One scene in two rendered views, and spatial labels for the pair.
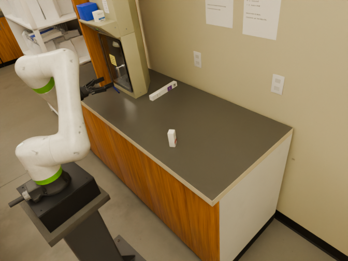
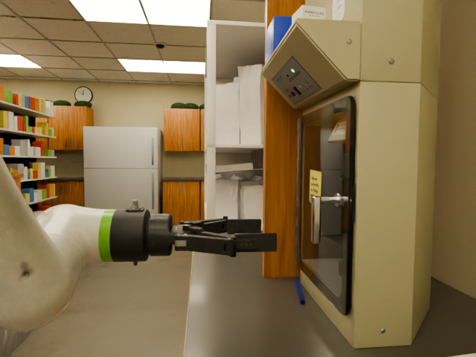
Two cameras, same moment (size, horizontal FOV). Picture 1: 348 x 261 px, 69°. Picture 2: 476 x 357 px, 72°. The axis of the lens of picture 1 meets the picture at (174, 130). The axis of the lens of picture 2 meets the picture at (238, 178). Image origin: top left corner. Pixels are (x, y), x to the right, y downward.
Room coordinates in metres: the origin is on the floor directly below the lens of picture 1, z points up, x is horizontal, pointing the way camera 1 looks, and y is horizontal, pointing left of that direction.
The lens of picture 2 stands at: (1.11, 0.15, 1.27)
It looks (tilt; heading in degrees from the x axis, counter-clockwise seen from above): 3 degrees down; 30
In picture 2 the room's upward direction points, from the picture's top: straight up
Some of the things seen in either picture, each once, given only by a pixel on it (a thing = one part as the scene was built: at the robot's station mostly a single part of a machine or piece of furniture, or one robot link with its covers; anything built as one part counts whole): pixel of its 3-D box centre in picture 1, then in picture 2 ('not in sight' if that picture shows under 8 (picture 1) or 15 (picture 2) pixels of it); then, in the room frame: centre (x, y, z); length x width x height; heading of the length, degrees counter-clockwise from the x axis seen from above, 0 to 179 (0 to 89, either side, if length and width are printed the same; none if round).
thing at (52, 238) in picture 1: (64, 201); not in sight; (0.83, 0.59, 0.92); 0.32 x 0.32 x 0.04; 42
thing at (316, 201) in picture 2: (120, 71); (324, 218); (1.73, 0.32, 1.17); 0.05 x 0.03 x 0.10; 126
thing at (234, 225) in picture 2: (99, 80); (244, 226); (1.70, 0.47, 1.14); 0.07 x 0.01 x 0.03; 127
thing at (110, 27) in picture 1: (99, 28); (299, 74); (1.80, 0.39, 1.46); 0.32 x 0.11 x 0.10; 36
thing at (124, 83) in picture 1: (115, 63); (319, 198); (1.83, 0.35, 1.19); 0.30 x 0.01 x 0.40; 36
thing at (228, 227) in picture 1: (154, 143); not in sight; (1.73, 0.19, 0.45); 2.05 x 0.67 x 0.90; 36
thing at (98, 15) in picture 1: (99, 16); (308, 27); (1.76, 0.36, 1.54); 0.05 x 0.05 x 0.06; 44
